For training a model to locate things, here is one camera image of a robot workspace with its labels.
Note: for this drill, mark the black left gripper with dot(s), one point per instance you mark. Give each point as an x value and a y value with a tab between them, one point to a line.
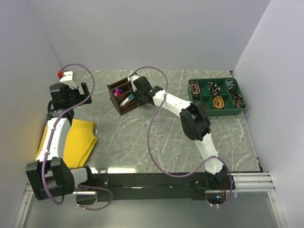
81	97

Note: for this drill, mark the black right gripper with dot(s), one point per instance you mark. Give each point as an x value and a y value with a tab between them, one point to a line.
139	103

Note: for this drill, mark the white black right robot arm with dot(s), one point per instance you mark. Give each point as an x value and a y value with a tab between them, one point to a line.
194	121

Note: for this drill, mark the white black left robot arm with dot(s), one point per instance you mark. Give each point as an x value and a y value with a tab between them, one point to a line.
48	175

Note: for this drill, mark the brown wooden desk organizer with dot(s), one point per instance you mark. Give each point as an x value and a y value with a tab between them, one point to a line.
118	100

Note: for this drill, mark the yellow folded cloth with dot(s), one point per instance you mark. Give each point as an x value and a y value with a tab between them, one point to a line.
73	142

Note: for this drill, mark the pink black rolled band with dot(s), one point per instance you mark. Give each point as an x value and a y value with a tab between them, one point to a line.
194	87

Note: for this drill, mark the black white rolled band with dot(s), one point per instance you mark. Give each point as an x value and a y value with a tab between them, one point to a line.
214	89

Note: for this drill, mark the yellow rolled band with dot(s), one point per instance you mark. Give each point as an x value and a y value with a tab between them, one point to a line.
218	102

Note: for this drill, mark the green compartment tray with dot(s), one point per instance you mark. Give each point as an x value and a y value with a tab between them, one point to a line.
206	98

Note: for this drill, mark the grey crumpled item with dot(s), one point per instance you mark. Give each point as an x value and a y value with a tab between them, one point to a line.
232	86

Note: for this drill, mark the brown black rolled band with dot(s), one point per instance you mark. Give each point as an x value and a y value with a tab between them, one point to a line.
237	101

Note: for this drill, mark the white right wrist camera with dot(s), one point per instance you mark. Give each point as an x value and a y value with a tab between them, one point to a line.
131	79

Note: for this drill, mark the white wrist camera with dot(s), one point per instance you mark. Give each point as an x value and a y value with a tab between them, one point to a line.
131	79
67	78

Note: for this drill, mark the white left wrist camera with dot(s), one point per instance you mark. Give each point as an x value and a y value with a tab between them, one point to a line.
67	78

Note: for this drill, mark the black base frame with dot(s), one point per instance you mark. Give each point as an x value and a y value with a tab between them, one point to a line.
150	186

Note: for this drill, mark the aluminium rail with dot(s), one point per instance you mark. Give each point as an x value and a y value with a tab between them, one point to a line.
244	182

